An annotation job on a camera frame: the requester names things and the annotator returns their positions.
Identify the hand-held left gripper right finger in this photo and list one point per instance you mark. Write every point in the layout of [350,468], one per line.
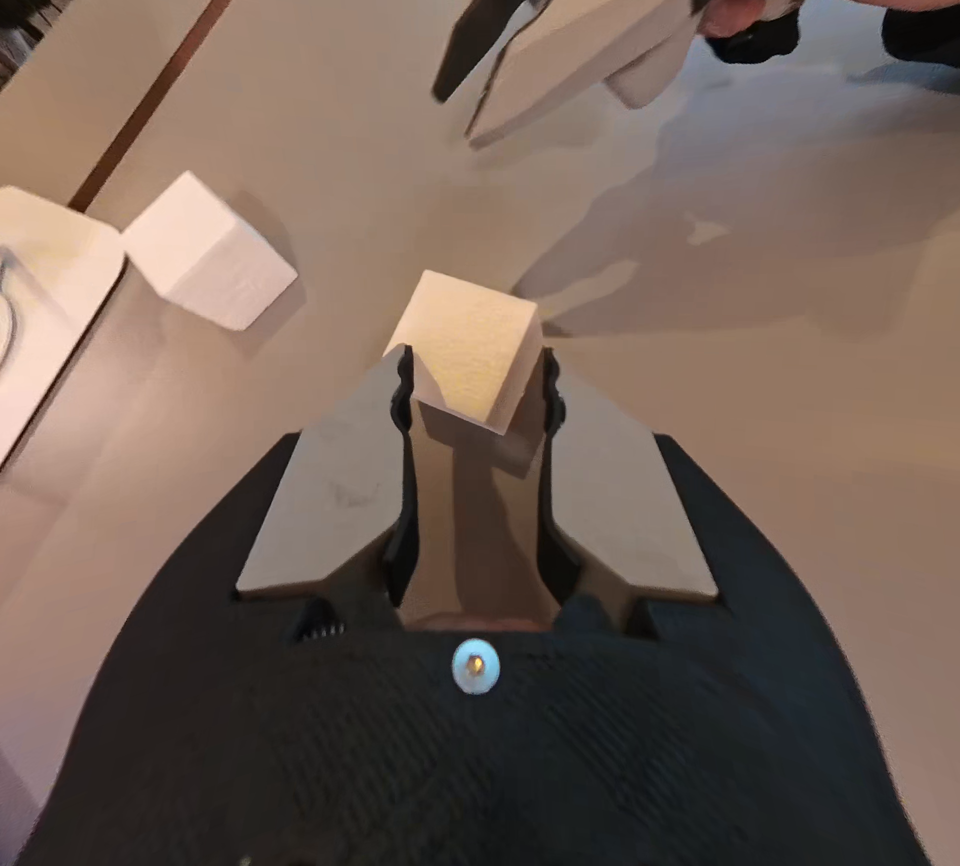
[622,506]

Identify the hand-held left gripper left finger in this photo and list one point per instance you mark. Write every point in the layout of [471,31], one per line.
[337,506]

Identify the white hard foam cube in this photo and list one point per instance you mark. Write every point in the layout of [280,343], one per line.
[465,348]
[195,243]

